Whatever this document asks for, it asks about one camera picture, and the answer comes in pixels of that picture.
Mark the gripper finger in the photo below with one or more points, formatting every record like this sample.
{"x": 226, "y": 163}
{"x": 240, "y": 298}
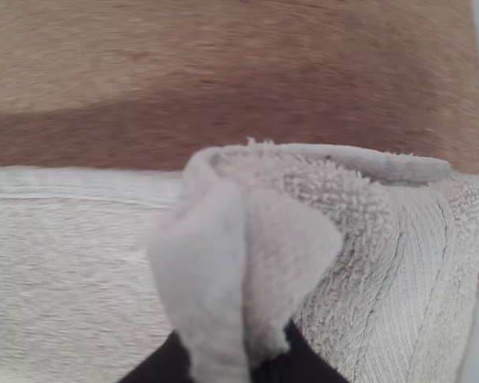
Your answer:
{"x": 299, "y": 363}
{"x": 159, "y": 365}

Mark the pale towel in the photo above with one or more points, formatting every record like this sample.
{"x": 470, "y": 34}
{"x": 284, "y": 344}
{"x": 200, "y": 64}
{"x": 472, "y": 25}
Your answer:
{"x": 363, "y": 247}

